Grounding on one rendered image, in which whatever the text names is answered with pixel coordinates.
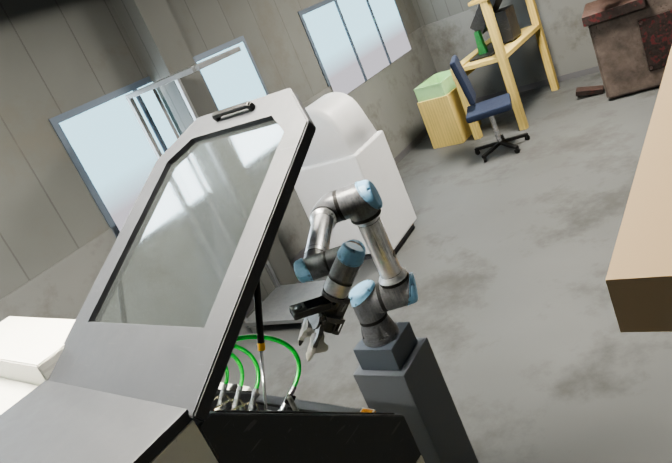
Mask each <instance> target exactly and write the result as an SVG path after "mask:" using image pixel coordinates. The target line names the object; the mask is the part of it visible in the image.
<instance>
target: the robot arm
mask: <svg viewBox="0 0 672 463"><path fill-rule="evenodd" d="M382 207H383V203H382V199H381V197H380V194H379V192H378V190H377V189H376V187H375V186H374V184H373V183H372V182H371V181H369V180H362V181H357V182H355V183H353V184H350V185H347V186H345V187H342V188H339V189H336V190H333V191H330V192H328V193H327V194H325V195H324V196H323V197H322V198H321V199H320V200H319V201H318V202H317V203H316V205H315V206H314V208H313V209H312V211H311V214H310V224H311V227H310V232H309V236H308V240H307V245H306V249H305V254H304V258H300V259H298V260H296V261H295V262H294V272H295V275H296V277H297V279H298V280H299V281H300V282H302V283H305V282H309V281H313V280H316V279H319V278H322V277H325V276H328V277H327V279H326V281H325V284H324V286H323V290H322V292H321V294H322V296H319V297H316V298H313V299H310V300H307V301H304V302H300V303H297V304H294V305H291V306H290V307H289V310H290V313H291V315H292V317H293V318H294V320H299V319H302V318H305V319H304V321H303V324H302V326H301V327H302V328H301V331H300V334H299V339H298V344H299V346H301V345H302V343H303V342H304V339H305V337H308V336H311V337H310V344H309V346H308V350H307V352H306V359H307V361H310V360H311V359H312V357H313V355H314V354H315V353H322V352H326V351H327V350H328V345H327V344H326V343H325V342H324V338H325V335H324V331H325V332H326V333H332V334H334V335H339V333H340V331H341V329H342V327H343V324H344V322H345V319H344V318H343V317H344V314H345V312H346V310H347V308H348V305H349V303H350V302H351V306H352V307H353V309H354V312H355V314H356V316H357V318H358V321H359V323H360V325H361V334H362V340H363V342H364V344H365V345H366V346H367V347H371V348H375V347H380V346H383V345H386V344H388V343H389V342H391V341H392V340H394V339H395V338H396V336H397V335H398V333H399V328H398V325H397V324H396V322H395V321H393V320H392V318H391V317H390V316H389V315H388V313H387V311H390V310H394V309H397V308H400V307H404V306H409V305H410V304H413V303H416V302H417V301H418V292H417V286H416V282H415V278H414V274H413V273H412V272H411V273H410V272H409V273H408V272H407V270H406V269H405V268H404V267H401V266H400V263H399V261H398V259H397V256H396V254H395V252H394V249H393V247H392V245H391V243H390V240H389V238H388V236H387V233H386V231H385V229H384V226H383V224H382V222H381V219H380V217H379V216H380V214H381V208H382ZM348 219H350V220H351V222H352V224H353V225H356V226H358V227H359V230H360V232H361V234H362V236H363V239H364V241H365V243H366V245H367V247H368V250H369V252H370V254H371V256H372V258H373V261H374V263H375V265H376V267H377V270H378V272H379V274H380V277H379V283H375V282H374V281H373V280H365V281H363V282H361V283H359V284H357V285H356V286H355V287H354V288H353V289H352V290H351V291H350V289H351V287H352V284H353V282H354V280H355V277H356V275H357V273H358V271H359V269H360V267H361V265H362V263H363V261H364V259H365V255H366V249H365V246H364V244H363V243H362V242H360V241H359V240H356V239H352V240H348V241H347V242H344V243H342V245H341V246H337V247H334V248H331V249H329V248H330V242H331V235H332V229H333V228H334V227H335V226H336V224H337V223H339V222H341V221H345V220H348ZM349 291H350V293H349ZM348 294H349V298H348ZM340 324H342V325H341V327H340ZM339 327H340V329H339ZM338 329H339V331H338Z"/></svg>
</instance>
